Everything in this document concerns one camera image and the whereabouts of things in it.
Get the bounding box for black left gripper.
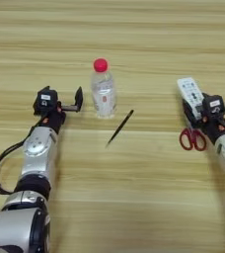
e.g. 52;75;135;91
35;85;85;135

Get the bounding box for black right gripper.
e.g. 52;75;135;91
182;98;225;145

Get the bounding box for white remote control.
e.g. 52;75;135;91
176;76;206;122

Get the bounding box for clear bottle with red cap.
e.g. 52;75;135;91
90;57;117;120

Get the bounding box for black pen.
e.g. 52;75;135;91
105;109;135;148

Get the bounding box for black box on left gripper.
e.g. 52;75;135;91
33;88;59;115

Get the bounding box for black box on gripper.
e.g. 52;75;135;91
33;88;59;115
200;94;225;117

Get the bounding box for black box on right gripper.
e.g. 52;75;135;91
200;94;225;117

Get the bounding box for red handled scissors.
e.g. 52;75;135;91
179;126;208;152

